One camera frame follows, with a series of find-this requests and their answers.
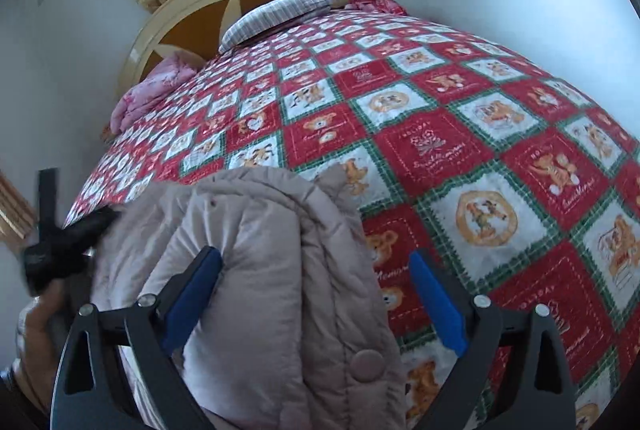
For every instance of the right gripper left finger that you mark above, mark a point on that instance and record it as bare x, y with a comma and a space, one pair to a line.
91, 390

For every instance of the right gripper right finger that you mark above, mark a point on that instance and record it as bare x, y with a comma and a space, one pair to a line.
536, 390

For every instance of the beige quilted puffer jacket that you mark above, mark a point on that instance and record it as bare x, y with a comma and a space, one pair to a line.
295, 335

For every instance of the person's left hand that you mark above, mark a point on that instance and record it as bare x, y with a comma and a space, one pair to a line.
37, 362

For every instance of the yellow curtain at side window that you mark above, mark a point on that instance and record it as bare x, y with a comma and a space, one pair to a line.
17, 217

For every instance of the red patchwork bear bedspread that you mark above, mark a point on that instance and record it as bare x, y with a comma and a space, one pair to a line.
522, 184

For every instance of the pink folded blanket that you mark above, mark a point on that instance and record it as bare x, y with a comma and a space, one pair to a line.
140, 99

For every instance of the cream and brown headboard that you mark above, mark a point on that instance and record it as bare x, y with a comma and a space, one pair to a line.
196, 26

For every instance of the striped pillow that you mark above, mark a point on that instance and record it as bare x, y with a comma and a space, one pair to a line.
269, 16

